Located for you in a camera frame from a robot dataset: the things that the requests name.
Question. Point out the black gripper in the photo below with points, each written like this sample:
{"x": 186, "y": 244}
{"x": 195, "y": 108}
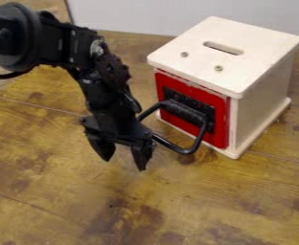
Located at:
{"x": 112, "y": 125}

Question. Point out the black metal drawer handle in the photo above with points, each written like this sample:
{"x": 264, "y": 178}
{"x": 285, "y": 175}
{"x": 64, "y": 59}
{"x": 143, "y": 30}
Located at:
{"x": 191, "y": 111}

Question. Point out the red drawer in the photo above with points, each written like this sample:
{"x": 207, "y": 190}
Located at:
{"x": 201, "y": 99}

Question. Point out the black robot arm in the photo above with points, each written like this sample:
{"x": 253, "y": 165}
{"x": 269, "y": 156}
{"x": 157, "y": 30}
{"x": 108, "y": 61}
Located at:
{"x": 34, "y": 39}

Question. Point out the white wooden box cabinet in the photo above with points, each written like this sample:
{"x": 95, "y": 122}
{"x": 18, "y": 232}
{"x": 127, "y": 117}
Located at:
{"x": 233, "y": 66}

